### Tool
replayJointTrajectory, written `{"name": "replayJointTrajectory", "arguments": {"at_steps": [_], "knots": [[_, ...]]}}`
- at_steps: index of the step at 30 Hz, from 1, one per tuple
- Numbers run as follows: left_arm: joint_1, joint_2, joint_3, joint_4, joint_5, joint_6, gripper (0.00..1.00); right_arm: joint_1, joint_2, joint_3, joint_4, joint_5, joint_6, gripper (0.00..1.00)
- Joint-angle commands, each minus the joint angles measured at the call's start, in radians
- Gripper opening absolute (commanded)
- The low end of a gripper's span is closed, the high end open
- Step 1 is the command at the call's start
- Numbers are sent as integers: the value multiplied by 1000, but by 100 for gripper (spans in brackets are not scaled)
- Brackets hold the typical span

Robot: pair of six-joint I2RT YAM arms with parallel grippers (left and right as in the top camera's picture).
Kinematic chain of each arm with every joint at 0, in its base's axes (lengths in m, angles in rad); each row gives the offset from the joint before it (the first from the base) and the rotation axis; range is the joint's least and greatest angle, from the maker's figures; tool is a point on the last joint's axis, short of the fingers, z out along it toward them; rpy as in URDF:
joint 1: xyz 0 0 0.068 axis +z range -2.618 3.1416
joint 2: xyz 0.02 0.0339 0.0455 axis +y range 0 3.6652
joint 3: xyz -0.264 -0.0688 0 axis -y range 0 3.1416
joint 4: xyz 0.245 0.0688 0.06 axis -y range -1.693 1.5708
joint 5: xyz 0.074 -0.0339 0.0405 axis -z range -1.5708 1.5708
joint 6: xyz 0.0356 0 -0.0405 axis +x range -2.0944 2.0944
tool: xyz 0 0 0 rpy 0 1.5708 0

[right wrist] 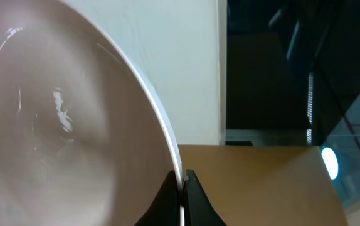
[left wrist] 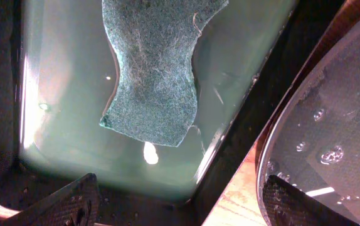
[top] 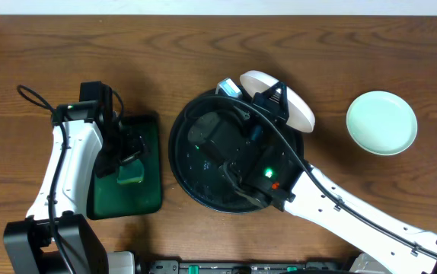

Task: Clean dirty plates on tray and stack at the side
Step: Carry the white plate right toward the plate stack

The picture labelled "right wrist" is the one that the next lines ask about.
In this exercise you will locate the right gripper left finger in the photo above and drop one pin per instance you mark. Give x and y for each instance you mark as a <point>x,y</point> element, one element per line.
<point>164,209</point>

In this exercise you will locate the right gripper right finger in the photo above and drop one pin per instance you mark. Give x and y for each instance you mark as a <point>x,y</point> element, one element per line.
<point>198,210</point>

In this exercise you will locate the white plate with green smear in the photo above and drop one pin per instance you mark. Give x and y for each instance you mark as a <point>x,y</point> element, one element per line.
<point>84,138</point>

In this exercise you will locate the wooden side surface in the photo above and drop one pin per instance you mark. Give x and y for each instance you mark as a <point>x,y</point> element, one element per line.
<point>285,185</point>

